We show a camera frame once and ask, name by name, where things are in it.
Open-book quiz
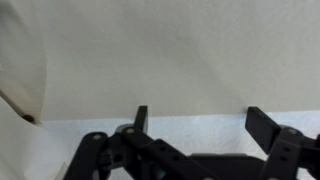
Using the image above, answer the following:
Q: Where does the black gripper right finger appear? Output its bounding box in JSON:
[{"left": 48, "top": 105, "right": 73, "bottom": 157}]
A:
[{"left": 244, "top": 106, "right": 320, "bottom": 180}]

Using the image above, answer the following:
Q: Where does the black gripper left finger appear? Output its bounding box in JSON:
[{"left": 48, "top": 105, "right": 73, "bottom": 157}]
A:
[{"left": 63, "top": 105, "right": 221, "bottom": 180}]

